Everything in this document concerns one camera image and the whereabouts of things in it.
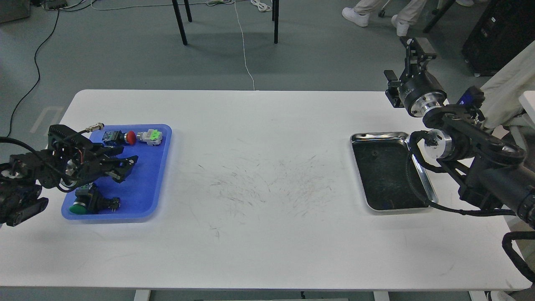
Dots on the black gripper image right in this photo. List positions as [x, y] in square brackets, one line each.
[417, 90]

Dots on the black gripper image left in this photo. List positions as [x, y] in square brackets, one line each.
[72, 160]

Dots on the blue plastic tray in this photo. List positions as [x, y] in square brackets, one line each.
[139, 193]

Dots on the silver metal tray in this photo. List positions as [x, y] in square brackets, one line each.
[395, 181]

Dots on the person white shoe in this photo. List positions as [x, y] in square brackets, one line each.
[360, 19]

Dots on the beige cloth cover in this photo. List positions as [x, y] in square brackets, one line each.
[502, 91]

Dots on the black equipment case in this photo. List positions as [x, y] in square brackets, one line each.
[505, 28]

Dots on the black chair leg right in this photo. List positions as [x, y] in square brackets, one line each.
[275, 18]

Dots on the black chair leg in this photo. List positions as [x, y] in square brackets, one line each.
[275, 18]
[179, 21]

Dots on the black chair leg left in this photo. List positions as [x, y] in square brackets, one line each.
[179, 21]

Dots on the red push button switch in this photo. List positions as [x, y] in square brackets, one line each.
[116, 138]

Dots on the green white switch module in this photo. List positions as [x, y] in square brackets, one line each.
[150, 137]

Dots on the green push button switch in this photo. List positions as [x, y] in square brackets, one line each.
[90, 200]

